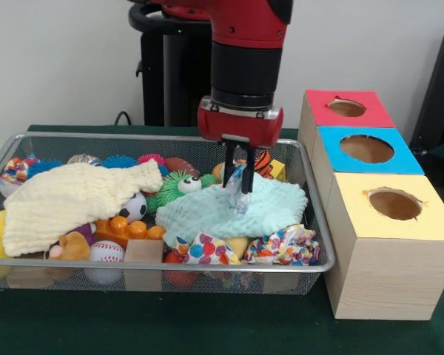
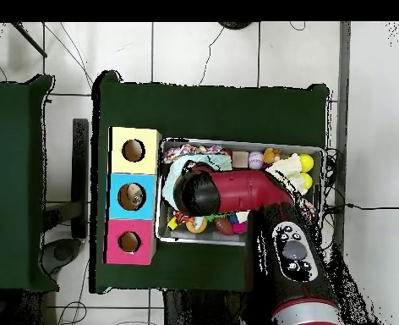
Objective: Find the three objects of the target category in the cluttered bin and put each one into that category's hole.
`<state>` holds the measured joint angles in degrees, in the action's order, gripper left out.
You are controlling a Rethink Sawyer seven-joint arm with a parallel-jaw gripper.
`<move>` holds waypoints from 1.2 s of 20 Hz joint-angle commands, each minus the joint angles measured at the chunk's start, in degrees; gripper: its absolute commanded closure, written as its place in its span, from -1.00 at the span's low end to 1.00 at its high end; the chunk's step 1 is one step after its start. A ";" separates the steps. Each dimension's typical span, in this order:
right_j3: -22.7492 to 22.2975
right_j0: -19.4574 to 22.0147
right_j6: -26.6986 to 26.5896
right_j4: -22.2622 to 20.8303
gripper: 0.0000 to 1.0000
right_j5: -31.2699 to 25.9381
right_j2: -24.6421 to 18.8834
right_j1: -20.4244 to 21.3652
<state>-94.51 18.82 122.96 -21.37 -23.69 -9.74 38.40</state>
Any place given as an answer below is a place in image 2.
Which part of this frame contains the cream muslin cloth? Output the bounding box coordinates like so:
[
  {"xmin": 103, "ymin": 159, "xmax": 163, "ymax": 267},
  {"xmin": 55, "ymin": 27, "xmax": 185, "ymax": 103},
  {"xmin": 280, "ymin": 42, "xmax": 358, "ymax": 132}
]
[{"xmin": 265, "ymin": 153, "xmax": 310, "ymax": 196}]

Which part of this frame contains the wooden box with three holes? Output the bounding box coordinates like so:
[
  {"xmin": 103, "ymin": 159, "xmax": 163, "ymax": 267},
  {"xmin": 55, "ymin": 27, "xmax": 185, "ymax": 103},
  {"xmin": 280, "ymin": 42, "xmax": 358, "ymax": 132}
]
[{"xmin": 101, "ymin": 125, "xmax": 163, "ymax": 266}]

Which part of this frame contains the mint green muslin cloth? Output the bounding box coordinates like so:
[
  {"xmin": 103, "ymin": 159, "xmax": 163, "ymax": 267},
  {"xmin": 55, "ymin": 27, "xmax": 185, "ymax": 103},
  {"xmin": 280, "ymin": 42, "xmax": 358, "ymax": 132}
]
[{"xmin": 161, "ymin": 153, "xmax": 233, "ymax": 218}]

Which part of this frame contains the crumpled confetti print paper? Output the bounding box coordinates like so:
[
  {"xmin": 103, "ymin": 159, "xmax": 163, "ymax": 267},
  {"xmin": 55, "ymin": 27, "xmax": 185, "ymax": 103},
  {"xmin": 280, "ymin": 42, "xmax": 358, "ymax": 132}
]
[{"xmin": 162, "ymin": 144, "xmax": 195, "ymax": 163}]

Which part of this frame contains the plain wooden block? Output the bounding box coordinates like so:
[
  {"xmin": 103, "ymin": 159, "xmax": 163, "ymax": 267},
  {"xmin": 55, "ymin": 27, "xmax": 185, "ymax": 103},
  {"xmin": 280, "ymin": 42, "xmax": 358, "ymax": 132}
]
[{"xmin": 232, "ymin": 151, "xmax": 249, "ymax": 168}]

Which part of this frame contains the orange tiger plush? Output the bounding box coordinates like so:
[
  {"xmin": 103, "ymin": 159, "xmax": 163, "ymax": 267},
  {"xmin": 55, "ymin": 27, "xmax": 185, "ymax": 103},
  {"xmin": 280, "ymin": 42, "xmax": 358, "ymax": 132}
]
[{"xmin": 173, "ymin": 211, "xmax": 196, "ymax": 226}]

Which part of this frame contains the white baseball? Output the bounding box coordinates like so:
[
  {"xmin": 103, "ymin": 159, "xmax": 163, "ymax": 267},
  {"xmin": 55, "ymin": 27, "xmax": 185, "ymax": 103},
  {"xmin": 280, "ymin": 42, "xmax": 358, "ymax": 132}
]
[{"xmin": 247, "ymin": 151, "xmax": 265, "ymax": 170}]

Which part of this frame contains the dark green table cloth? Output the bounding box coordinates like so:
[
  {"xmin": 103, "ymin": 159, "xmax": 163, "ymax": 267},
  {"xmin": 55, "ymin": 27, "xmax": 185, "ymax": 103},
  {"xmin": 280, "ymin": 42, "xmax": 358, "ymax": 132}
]
[
  {"xmin": 0, "ymin": 73, "xmax": 59, "ymax": 293},
  {"xmin": 89, "ymin": 69, "xmax": 331, "ymax": 295}
]

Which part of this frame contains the brown toy football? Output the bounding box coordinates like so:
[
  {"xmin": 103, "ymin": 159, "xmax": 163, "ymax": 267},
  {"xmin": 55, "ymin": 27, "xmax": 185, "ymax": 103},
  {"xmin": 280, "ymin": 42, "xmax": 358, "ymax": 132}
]
[{"xmin": 215, "ymin": 217, "xmax": 235, "ymax": 236}]

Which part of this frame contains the brown plush animal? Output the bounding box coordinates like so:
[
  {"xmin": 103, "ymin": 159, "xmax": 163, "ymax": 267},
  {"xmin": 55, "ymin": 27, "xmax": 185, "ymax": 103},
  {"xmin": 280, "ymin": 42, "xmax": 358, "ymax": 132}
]
[{"xmin": 262, "ymin": 147, "xmax": 281, "ymax": 165}]

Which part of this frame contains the black upright panel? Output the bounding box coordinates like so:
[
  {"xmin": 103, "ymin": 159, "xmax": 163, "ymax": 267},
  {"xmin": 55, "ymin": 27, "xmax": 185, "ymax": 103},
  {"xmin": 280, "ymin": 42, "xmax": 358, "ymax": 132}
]
[{"xmin": 70, "ymin": 117, "xmax": 90, "ymax": 240}]

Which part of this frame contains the black round object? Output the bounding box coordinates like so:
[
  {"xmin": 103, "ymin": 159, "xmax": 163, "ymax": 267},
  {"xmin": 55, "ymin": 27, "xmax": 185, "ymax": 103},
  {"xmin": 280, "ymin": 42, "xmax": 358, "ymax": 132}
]
[{"xmin": 217, "ymin": 21, "xmax": 254, "ymax": 30}]

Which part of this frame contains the dark grey floor base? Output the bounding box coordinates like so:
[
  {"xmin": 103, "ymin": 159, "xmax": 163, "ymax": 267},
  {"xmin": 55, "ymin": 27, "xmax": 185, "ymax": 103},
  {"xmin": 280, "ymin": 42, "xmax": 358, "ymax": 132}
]
[{"xmin": 38, "ymin": 237, "xmax": 83, "ymax": 276}]

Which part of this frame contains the black tripod leg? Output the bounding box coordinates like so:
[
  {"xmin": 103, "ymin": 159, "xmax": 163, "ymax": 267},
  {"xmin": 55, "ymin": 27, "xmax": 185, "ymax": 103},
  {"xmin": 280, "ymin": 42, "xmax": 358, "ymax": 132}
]
[{"xmin": 11, "ymin": 22, "xmax": 48, "ymax": 58}]

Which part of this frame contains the silver wire mesh bin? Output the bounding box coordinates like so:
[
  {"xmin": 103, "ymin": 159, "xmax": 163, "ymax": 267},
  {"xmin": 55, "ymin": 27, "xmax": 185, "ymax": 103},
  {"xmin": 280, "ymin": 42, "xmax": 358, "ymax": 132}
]
[{"xmin": 154, "ymin": 136, "xmax": 326, "ymax": 251}]

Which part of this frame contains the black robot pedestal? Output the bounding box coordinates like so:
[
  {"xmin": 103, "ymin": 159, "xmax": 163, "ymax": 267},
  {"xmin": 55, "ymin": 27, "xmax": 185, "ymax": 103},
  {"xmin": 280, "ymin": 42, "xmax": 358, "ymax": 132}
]
[{"xmin": 162, "ymin": 289, "xmax": 251, "ymax": 325}]

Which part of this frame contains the black cable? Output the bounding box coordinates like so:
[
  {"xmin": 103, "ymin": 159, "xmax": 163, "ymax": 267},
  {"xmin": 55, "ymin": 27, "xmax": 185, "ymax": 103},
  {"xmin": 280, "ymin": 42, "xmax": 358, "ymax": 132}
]
[{"xmin": 322, "ymin": 146, "xmax": 399, "ymax": 212}]

